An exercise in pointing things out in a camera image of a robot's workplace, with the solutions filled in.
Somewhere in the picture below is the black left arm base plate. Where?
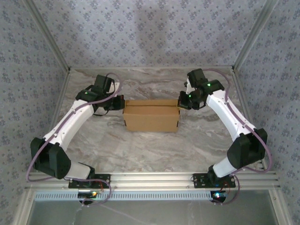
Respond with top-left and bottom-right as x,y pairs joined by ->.
68,173 -> 111,189

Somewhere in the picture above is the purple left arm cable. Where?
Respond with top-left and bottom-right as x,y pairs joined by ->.
25,73 -> 123,207

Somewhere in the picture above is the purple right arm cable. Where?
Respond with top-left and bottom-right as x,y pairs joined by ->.
203,67 -> 274,206

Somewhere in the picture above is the aluminium frame corner post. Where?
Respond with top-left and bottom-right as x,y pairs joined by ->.
231,0 -> 281,71
24,0 -> 71,72

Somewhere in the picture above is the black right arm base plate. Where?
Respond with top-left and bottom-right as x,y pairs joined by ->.
192,173 -> 236,188

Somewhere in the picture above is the aluminium table side rail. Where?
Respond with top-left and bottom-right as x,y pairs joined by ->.
232,67 -> 268,171
35,69 -> 71,173

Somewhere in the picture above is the small controller board with LED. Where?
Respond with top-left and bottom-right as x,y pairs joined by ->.
212,191 -> 228,202
78,191 -> 98,198

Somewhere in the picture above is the brown cardboard box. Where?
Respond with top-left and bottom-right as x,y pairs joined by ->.
123,99 -> 180,133

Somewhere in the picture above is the aluminium frame cross rail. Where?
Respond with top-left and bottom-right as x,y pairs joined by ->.
25,172 -> 281,191

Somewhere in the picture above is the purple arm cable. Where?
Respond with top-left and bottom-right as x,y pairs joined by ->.
25,73 -> 123,207
203,67 -> 274,206

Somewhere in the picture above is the grey metal sheet panel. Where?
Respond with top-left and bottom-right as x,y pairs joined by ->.
30,189 -> 281,225

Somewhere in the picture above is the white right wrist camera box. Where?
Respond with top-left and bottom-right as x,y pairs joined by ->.
183,78 -> 192,95

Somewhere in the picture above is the grey slotted cable duct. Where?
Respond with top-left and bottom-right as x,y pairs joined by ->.
34,191 -> 226,202

